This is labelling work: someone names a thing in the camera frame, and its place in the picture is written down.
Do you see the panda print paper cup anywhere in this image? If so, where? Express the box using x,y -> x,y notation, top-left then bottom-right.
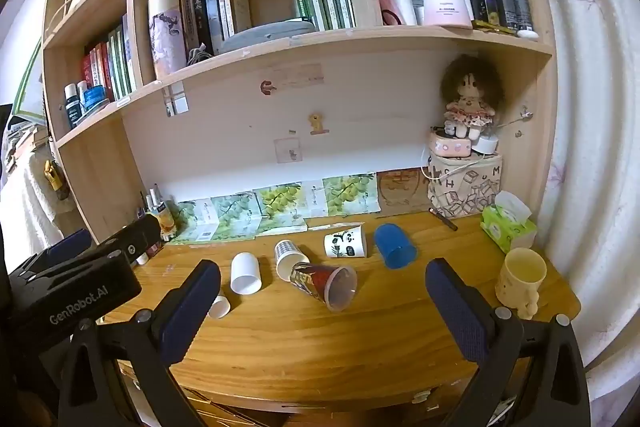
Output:
323,228 -> 368,259

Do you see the row of dark books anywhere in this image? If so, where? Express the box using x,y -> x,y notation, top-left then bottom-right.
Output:
171,0 -> 252,55

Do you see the pink cream jar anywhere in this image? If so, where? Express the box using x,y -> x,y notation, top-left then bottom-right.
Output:
422,0 -> 474,28

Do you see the brown-haired plush doll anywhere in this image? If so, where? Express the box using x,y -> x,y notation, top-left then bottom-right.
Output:
439,55 -> 506,142

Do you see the brown printed card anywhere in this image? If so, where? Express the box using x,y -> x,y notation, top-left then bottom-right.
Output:
376,169 -> 432,208

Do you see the pink dotted box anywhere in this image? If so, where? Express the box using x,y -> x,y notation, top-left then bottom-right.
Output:
429,130 -> 474,158

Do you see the yellow keychain toy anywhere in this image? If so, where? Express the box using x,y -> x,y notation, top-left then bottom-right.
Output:
44,159 -> 65,192

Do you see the plain white paper cup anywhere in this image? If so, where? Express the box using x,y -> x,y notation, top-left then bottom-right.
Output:
230,252 -> 262,296

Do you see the bear shaped wall clip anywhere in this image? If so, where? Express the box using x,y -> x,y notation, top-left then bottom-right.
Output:
308,112 -> 331,136

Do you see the dark pen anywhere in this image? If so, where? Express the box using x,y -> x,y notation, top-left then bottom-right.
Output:
429,208 -> 459,232

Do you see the red patterned paper cup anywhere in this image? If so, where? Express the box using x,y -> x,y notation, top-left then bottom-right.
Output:
289,261 -> 358,313

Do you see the clear adhesive wall hook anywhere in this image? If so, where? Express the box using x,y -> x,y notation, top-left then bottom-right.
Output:
273,137 -> 303,164

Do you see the dark small bottle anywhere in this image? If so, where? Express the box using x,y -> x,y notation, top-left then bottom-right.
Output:
63,83 -> 83,128

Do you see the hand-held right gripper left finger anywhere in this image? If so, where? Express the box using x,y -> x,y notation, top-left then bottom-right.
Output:
56,259 -> 222,427

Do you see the grey fabric pouch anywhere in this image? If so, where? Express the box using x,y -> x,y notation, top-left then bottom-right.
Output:
219,19 -> 319,54

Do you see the white patterned curtain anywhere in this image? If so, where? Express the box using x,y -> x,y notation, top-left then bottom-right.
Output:
510,0 -> 640,427

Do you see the white cable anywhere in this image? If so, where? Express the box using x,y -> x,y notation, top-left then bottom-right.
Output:
420,146 -> 483,182

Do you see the wooden bookshelf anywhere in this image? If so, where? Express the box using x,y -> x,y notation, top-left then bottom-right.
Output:
40,0 -> 562,249

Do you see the orange label bottle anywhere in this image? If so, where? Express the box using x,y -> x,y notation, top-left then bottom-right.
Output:
156,206 -> 177,242

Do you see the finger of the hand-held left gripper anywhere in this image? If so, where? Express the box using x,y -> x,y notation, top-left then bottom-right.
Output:
10,228 -> 94,279
92,213 -> 162,265

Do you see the row of red green books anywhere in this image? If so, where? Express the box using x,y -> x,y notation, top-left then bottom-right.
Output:
81,13 -> 137,102

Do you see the blue lid jar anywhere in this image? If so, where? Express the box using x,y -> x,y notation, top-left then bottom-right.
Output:
82,86 -> 109,112

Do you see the green tissue pack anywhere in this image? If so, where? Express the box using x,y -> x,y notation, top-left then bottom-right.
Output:
480,190 -> 539,255

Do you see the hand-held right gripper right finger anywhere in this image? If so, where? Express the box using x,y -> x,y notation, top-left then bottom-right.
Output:
425,258 -> 592,427

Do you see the letter print canvas bag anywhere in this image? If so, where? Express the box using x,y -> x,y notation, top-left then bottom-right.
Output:
427,154 -> 504,219

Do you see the white round charger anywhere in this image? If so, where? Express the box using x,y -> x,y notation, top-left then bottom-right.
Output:
471,134 -> 501,156

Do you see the tubes and bottles cluster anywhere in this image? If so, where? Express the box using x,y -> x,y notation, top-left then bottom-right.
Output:
139,183 -> 166,220

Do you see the green grape print packet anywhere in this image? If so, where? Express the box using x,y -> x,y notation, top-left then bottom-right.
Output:
322,173 -> 382,219
254,183 -> 312,234
167,198 -> 222,244
210,192 -> 264,241

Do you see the small white cup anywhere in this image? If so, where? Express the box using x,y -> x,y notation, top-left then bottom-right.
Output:
207,294 -> 232,319

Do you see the floral cylinder container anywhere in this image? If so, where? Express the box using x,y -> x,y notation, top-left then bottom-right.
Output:
147,0 -> 187,80

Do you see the yellow ceramic mug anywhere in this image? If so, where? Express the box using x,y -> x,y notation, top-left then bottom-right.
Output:
494,247 -> 549,321

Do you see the blue plastic cup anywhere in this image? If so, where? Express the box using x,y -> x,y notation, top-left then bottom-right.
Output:
374,223 -> 419,270

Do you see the coiled grey cable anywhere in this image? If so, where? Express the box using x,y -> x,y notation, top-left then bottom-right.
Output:
186,43 -> 215,68

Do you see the checkered paper cup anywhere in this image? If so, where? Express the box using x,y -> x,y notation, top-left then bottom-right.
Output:
273,238 -> 312,282

